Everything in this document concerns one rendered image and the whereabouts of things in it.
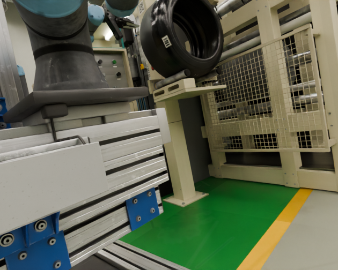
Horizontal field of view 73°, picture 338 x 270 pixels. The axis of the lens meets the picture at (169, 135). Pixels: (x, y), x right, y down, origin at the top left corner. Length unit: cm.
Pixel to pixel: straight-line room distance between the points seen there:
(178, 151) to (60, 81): 137
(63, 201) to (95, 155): 7
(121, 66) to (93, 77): 148
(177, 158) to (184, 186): 23
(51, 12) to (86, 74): 12
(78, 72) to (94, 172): 22
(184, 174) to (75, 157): 152
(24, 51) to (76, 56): 1078
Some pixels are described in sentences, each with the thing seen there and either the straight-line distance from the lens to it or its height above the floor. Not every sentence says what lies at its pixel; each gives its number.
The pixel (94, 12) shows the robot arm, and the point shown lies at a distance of 115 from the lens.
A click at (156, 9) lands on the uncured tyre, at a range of 149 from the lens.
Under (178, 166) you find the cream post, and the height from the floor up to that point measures 28.
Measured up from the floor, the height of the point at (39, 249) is 47.
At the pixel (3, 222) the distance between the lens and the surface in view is 29.
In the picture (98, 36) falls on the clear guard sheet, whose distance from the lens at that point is 195.
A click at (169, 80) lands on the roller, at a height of 89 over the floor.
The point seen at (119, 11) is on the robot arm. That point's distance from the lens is 61.
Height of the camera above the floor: 64
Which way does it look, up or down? 4 degrees down
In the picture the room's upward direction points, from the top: 11 degrees counter-clockwise
